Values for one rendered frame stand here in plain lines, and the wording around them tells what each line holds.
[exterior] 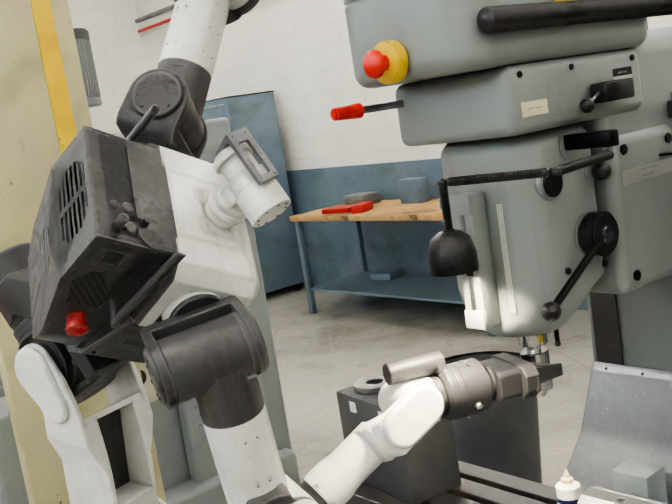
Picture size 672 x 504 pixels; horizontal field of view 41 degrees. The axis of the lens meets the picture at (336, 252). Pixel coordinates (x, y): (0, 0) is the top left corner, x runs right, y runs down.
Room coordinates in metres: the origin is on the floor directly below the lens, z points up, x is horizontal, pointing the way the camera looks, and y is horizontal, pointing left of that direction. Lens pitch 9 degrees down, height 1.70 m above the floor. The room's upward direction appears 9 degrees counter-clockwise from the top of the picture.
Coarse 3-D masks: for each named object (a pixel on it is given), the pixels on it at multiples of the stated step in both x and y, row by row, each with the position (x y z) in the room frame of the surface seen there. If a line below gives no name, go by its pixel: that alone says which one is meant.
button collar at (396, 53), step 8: (392, 40) 1.29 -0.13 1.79; (376, 48) 1.29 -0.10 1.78; (384, 48) 1.28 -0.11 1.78; (392, 48) 1.27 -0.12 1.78; (400, 48) 1.27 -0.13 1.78; (392, 56) 1.27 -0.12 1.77; (400, 56) 1.26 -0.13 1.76; (392, 64) 1.27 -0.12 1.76; (400, 64) 1.26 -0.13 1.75; (384, 72) 1.29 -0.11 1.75; (392, 72) 1.27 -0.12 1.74; (400, 72) 1.27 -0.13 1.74; (384, 80) 1.29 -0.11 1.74; (392, 80) 1.28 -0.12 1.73; (400, 80) 1.28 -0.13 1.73
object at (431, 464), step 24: (360, 384) 1.74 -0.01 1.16; (360, 408) 1.69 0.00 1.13; (432, 432) 1.62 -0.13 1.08; (408, 456) 1.58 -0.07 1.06; (432, 456) 1.61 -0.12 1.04; (456, 456) 1.64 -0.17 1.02; (384, 480) 1.65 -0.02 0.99; (408, 480) 1.58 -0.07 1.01; (432, 480) 1.61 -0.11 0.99; (456, 480) 1.64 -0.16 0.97
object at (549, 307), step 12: (588, 216) 1.36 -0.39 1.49; (600, 216) 1.36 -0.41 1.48; (612, 216) 1.37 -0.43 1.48; (588, 228) 1.35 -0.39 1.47; (600, 228) 1.35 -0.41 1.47; (612, 228) 1.37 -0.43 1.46; (588, 240) 1.35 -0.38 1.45; (600, 240) 1.35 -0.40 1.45; (612, 240) 1.37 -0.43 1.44; (588, 252) 1.33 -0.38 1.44; (600, 252) 1.35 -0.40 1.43; (576, 276) 1.31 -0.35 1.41; (564, 288) 1.29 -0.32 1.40; (552, 312) 1.26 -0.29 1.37
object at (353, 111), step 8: (352, 104) 1.37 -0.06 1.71; (360, 104) 1.37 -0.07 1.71; (376, 104) 1.40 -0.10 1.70; (384, 104) 1.41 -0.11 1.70; (392, 104) 1.41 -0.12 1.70; (400, 104) 1.43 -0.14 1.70; (336, 112) 1.34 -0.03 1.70; (344, 112) 1.35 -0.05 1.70; (352, 112) 1.36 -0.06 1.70; (360, 112) 1.37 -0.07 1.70; (368, 112) 1.39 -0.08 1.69; (336, 120) 1.35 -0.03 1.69
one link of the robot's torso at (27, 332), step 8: (24, 336) 1.48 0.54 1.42; (32, 336) 1.48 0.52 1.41; (24, 344) 1.49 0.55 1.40; (40, 344) 1.46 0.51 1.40; (48, 344) 1.46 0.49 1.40; (56, 344) 1.45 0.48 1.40; (48, 352) 1.44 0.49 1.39; (56, 352) 1.45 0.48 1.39; (64, 352) 1.45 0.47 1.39; (56, 360) 1.44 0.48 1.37; (64, 360) 1.44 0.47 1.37; (72, 360) 1.45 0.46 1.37; (64, 368) 1.44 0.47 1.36; (72, 368) 1.45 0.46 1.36; (64, 376) 1.44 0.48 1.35; (72, 376) 1.45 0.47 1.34; (80, 376) 1.46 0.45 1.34; (72, 384) 1.46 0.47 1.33
